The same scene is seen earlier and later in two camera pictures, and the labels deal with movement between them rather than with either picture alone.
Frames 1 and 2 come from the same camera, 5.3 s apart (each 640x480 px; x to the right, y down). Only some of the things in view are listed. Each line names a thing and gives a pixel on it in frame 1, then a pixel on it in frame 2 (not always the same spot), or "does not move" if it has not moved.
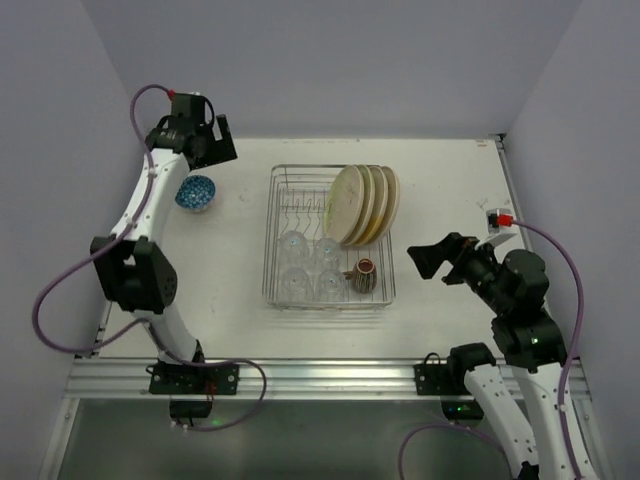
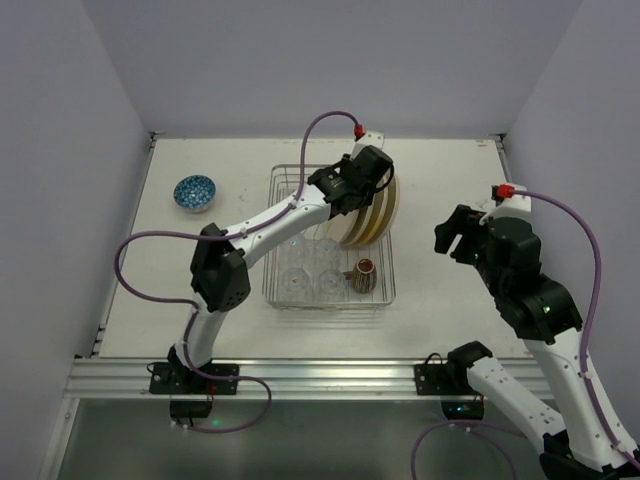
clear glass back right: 327,253 does not move
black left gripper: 214,151 to 375,176
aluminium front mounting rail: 277,379 does not move
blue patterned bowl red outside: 196,192 does not move
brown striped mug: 364,275 does not move
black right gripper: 454,261 to 465,240
